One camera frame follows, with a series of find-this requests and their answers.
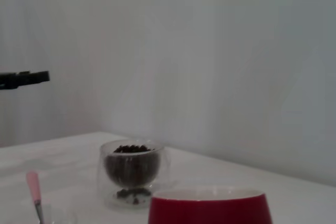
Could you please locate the double-walled glass cup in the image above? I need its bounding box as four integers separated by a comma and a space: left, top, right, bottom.
98, 139, 170, 209

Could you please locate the coffee bean pile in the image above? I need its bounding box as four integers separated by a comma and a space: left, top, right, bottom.
104, 144, 161, 190

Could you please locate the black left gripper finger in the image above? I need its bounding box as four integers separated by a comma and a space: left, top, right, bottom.
0, 70, 50, 90

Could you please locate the red mug white inside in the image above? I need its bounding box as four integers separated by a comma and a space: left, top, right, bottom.
147, 186, 274, 224

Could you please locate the pink-handled metal spoon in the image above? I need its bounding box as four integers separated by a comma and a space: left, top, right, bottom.
25, 171, 46, 224

